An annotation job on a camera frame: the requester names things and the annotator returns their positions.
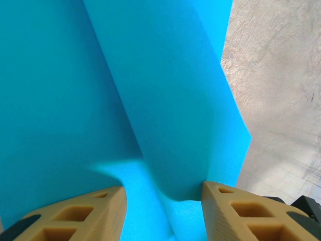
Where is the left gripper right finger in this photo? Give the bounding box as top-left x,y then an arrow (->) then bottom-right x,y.
202,180 -> 321,241

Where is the blue paper sheet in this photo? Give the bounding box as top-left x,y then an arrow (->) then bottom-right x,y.
0,0 -> 252,241

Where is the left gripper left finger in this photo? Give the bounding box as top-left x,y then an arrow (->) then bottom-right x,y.
0,185 -> 128,241

